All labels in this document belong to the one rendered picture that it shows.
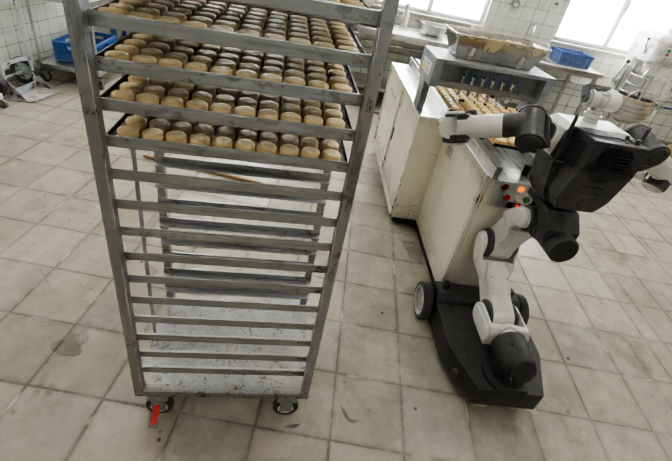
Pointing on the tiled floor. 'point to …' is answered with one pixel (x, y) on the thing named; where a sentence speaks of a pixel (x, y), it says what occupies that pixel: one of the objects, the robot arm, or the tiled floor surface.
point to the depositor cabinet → (405, 145)
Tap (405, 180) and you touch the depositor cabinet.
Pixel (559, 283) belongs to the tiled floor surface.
